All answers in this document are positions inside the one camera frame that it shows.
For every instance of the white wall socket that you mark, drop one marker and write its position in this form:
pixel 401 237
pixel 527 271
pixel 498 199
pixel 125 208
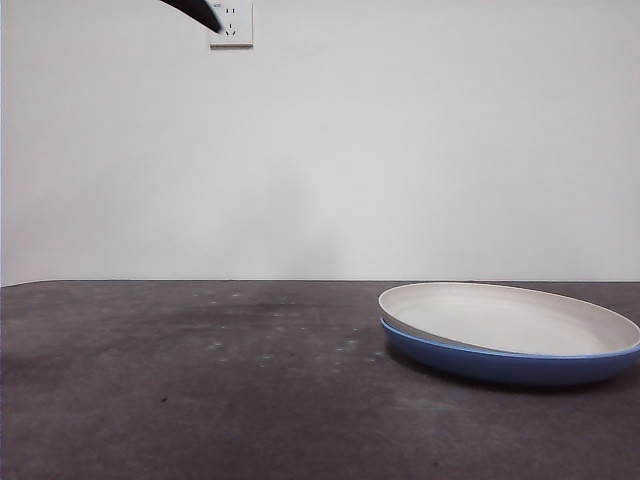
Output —
pixel 237 37

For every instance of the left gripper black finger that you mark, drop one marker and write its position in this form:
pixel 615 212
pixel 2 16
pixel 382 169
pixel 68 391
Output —
pixel 200 12

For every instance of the white plate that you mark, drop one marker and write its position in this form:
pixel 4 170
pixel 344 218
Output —
pixel 500 320

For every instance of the blue plate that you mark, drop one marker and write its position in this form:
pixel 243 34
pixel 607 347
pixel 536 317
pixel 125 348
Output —
pixel 500 367

